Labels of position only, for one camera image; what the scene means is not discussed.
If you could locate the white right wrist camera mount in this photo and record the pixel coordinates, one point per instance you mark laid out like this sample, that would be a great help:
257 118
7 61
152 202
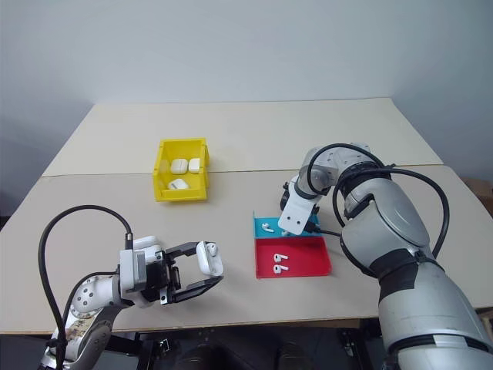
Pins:
296 216

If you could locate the yellow plastic bin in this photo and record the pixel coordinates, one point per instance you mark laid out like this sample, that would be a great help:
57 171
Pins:
181 195

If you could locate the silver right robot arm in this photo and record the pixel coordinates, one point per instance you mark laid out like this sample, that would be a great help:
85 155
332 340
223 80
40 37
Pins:
400 231

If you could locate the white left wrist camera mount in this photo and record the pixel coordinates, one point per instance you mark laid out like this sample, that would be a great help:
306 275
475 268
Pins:
131 270

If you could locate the closed white charging case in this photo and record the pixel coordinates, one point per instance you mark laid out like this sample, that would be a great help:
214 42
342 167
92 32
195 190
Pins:
178 185
193 165
179 166

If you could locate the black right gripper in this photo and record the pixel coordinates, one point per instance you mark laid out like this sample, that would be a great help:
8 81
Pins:
286 196

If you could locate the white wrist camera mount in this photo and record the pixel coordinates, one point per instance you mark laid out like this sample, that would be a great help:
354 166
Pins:
296 216
131 270

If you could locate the blue plastic tray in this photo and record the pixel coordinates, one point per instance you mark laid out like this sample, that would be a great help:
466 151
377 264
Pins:
262 233

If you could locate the red plastic tray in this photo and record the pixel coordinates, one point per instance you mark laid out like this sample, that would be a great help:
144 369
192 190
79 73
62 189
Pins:
304 258

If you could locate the white charging case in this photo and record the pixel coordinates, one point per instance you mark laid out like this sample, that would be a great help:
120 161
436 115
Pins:
179 166
193 165
211 266
178 185

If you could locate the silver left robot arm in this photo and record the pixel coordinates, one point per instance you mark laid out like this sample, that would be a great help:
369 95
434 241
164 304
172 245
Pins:
88 298

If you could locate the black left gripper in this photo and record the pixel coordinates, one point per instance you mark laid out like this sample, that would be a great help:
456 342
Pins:
158 275

